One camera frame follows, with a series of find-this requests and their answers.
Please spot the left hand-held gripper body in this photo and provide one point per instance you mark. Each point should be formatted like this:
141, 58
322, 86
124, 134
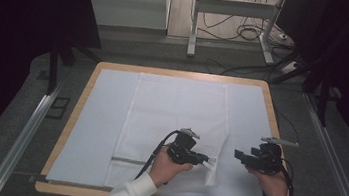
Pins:
183, 149

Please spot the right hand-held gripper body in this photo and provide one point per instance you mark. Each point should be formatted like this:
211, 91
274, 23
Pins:
269, 160

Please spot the white cloth towel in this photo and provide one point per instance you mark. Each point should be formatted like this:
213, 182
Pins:
174, 111

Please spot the person's right hand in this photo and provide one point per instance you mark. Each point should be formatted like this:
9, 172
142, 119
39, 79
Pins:
271, 185

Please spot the person's left hand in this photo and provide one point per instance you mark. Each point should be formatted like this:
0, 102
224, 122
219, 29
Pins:
163, 169

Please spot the black metal stand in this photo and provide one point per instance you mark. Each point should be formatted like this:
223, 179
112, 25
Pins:
53, 69
323, 102

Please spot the white table mat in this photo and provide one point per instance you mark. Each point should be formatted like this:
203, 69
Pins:
99, 119

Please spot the white power strip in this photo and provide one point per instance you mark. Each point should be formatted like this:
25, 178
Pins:
289, 67

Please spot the wooden table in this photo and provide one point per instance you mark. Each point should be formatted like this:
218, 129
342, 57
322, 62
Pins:
64, 131

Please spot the black floor plate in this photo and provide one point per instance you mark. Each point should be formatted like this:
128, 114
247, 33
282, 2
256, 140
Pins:
58, 108

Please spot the white cabinet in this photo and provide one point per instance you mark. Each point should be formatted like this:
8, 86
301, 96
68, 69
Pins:
125, 3

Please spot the white metal desk frame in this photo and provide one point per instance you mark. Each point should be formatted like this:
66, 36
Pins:
234, 8

